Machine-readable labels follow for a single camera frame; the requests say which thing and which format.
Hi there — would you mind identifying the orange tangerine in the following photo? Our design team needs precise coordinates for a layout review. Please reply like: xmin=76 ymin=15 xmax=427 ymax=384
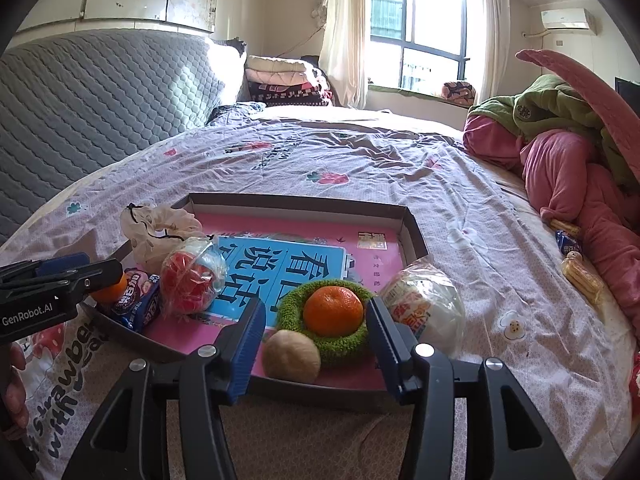
xmin=91 ymin=274 xmax=127 ymax=306
xmin=303 ymin=286 xmax=364 ymax=338

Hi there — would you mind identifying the dark cookie snack packet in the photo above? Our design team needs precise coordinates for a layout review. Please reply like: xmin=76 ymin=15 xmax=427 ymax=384
xmin=108 ymin=268 xmax=162 ymax=333

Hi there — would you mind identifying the cream floral cloth pouch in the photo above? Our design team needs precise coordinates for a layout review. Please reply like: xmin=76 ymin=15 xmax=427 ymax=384
xmin=120 ymin=204 xmax=204 ymax=274

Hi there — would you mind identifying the red egg toy packet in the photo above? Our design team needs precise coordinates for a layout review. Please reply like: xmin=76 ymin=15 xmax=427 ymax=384
xmin=160 ymin=235 xmax=228 ymax=315

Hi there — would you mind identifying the white egg toy packet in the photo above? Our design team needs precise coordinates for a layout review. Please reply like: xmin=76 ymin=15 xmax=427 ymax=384
xmin=378 ymin=257 xmax=465 ymax=356

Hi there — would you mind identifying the tan walnut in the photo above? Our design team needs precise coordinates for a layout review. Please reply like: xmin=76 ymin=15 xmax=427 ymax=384
xmin=262 ymin=330 xmax=321 ymax=384

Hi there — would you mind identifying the green knitted ring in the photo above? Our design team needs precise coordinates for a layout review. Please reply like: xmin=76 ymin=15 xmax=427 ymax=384
xmin=274 ymin=278 xmax=384 ymax=366

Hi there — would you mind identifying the person's left hand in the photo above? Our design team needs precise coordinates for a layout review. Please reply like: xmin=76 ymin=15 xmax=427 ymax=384
xmin=1 ymin=342 xmax=29 ymax=429

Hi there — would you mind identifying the pink and blue book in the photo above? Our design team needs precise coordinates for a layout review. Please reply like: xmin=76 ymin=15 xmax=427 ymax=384
xmin=142 ymin=210 xmax=407 ymax=392

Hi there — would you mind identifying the pink floral bed quilt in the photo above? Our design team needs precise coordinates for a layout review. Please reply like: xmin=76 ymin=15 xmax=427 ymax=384
xmin=1 ymin=111 xmax=636 ymax=479

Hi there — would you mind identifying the floral scrunchie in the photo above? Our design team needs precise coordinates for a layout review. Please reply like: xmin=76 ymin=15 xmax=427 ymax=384
xmin=629 ymin=363 xmax=640 ymax=413

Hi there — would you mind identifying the grey quilted headboard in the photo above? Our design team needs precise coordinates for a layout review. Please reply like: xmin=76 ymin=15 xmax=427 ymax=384
xmin=1 ymin=28 xmax=247 ymax=240

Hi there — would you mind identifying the yellow biscuit packet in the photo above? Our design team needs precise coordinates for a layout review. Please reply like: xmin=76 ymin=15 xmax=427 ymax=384
xmin=561 ymin=252 xmax=603 ymax=306

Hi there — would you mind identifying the dark cardboard box tray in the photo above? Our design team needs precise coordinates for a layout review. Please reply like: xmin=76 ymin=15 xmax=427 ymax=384
xmin=81 ymin=193 xmax=427 ymax=413

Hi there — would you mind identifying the blue snack packet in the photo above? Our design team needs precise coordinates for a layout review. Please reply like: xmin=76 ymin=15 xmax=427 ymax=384
xmin=555 ymin=230 xmax=582 ymax=257

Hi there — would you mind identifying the small biscuit packet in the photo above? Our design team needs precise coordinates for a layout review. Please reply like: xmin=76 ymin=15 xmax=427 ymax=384
xmin=549 ymin=219 xmax=582 ymax=240

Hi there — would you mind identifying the pink crumpled blanket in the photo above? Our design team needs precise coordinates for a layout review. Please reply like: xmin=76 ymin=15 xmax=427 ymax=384
xmin=463 ymin=115 xmax=639 ymax=330

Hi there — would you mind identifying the stack of folded blankets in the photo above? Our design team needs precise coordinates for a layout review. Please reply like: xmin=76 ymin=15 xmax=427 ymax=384
xmin=245 ymin=55 xmax=340 ymax=106

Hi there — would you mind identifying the green garment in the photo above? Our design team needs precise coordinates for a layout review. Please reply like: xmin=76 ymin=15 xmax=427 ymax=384
xmin=468 ymin=74 xmax=634 ymax=185

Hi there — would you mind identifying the folded cloth on windowsill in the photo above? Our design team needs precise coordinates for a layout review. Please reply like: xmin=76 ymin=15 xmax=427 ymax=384
xmin=440 ymin=80 xmax=476 ymax=107

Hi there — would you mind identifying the cream curtain left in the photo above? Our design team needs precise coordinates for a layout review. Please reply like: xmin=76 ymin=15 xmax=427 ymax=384
xmin=320 ymin=0 xmax=371 ymax=108

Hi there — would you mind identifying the cream curtain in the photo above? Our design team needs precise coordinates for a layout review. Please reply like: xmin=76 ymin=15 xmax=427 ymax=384
xmin=320 ymin=0 xmax=371 ymax=108
xmin=477 ymin=0 xmax=511 ymax=102

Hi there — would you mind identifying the black television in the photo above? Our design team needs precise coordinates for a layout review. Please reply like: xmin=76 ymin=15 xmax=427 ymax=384
xmin=615 ymin=77 xmax=640 ymax=116

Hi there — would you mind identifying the cream curtain right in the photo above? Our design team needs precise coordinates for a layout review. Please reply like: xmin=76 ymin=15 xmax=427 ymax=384
xmin=477 ymin=0 xmax=511 ymax=102

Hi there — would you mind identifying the white air conditioner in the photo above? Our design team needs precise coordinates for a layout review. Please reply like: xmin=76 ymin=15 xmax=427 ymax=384
xmin=540 ymin=8 xmax=598 ymax=35

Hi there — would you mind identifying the window with dark frame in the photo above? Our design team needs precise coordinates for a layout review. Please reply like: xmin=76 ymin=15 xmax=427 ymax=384
xmin=367 ymin=0 xmax=469 ymax=96

